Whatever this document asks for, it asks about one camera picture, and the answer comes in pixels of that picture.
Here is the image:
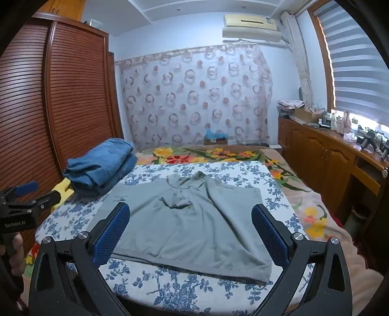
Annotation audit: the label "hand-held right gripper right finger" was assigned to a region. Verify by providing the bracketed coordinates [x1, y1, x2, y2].
[251, 203, 354, 316]

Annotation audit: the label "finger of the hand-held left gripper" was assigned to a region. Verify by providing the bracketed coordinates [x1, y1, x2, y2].
[8, 190, 61, 215]
[0, 181, 39, 204]

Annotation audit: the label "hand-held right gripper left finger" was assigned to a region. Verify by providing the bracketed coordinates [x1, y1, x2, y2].
[29, 202, 131, 316]

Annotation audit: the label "grey-green pants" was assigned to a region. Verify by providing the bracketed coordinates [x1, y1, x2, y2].
[87, 171, 272, 284]

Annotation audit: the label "person's left hand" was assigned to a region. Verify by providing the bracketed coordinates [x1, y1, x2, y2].
[0, 233, 25, 275]

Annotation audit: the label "yellow cloth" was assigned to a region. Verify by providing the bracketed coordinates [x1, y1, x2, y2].
[50, 178, 73, 213]

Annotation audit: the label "dark blue folded jeans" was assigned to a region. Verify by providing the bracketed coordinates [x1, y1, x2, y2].
[73, 153, 138, 195]

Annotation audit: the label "light blue folded jeans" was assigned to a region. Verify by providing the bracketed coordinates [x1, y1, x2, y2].
[64, 138, 136, 186]

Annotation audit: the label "blue floral white cloth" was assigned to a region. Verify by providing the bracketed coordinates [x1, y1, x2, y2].
[35, 161, 317, 307]

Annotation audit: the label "dark waste bin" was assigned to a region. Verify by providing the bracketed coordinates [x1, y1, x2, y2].
[349, 203, 373, 240]

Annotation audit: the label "wooden cabinet desk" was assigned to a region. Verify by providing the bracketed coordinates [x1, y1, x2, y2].
[278, 117, 389, 213]

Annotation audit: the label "brown slatted wooden wardrobe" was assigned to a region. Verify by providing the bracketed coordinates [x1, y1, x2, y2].
[0, 12, 124, 244]

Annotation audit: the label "brown box with blue item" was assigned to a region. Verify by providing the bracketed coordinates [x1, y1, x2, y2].
[203, 129, 228, 146]

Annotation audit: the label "cardboard box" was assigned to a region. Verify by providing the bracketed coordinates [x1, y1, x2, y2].
[293, 108, 324, 123]

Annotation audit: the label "pile of printed papers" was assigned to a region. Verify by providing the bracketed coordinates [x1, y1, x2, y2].
[277, 100, 306, 117]

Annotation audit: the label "black tools on stand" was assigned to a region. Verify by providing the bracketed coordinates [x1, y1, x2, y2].
[360, 129, 389, 161]

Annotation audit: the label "cream lace window curtain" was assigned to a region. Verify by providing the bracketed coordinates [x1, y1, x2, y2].
[281, 12, 315, 104]

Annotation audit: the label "grey striped window blind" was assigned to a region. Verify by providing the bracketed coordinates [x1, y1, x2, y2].
[313, 0, 389, 122]

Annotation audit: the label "pink ring-patterned curtain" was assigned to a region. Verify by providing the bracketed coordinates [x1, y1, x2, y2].
[115, 44, 274, 151]

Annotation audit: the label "white wall air conditioner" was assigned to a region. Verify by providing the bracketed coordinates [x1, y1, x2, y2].
[222, 14, 283, 43]

